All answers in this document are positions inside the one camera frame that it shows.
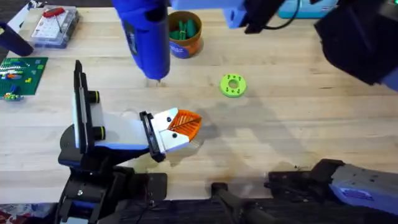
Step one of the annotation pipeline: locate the clear box with red tool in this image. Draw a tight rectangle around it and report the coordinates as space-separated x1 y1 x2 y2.
30 5 80 50

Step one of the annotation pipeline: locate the brown tub with green toys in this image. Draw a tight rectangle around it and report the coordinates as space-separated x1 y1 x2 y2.
167 11 205 60

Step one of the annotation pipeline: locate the white flat bar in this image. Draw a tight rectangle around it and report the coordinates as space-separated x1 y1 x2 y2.
6 0 45 34

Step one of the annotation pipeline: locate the teal box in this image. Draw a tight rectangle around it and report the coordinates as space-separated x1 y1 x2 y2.
277 0 339 20

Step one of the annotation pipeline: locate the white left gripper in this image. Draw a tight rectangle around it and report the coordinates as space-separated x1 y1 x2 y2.
58 93 203 170

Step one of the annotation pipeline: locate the blue electric screwdriver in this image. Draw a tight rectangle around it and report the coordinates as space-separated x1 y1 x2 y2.
111 0 172 83

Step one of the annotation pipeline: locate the green disc with holes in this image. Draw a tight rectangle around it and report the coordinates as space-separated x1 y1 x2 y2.
219 73 248 98

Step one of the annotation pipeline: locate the dark blue cylinder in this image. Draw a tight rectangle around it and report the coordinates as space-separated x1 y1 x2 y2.
0 21 34 58

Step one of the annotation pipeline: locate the green board with toy blocks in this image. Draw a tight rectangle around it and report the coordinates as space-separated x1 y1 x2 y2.
0 56 49 102

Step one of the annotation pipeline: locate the black cable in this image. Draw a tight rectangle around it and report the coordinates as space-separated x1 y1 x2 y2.
262 0 303 31

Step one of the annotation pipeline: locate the left wrist black upright plate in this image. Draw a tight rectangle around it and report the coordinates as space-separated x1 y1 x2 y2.
73 60 106 156

